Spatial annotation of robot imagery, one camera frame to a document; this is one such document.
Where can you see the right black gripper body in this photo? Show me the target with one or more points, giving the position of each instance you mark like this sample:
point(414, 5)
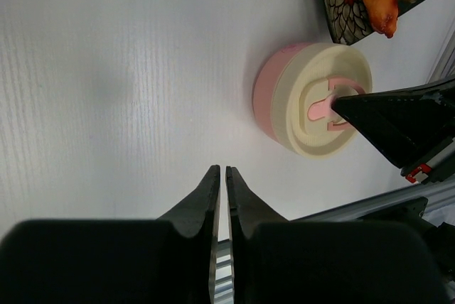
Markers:
point(434, 166)

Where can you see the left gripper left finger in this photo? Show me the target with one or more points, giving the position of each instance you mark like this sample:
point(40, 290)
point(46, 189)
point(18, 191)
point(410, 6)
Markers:
point(170, 259)

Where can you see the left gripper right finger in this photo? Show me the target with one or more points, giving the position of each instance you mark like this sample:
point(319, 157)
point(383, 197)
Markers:
point(275, 260)

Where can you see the pink and cream lunch bowl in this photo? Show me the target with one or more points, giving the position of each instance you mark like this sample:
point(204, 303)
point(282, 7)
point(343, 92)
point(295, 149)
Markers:
point(266, 83)

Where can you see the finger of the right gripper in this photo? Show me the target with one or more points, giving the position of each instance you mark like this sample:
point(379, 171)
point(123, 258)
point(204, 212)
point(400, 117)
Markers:
point(403, 124)

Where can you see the toy orange chicken wing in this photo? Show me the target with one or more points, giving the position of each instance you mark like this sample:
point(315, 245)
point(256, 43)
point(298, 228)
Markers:
point(383, 15)

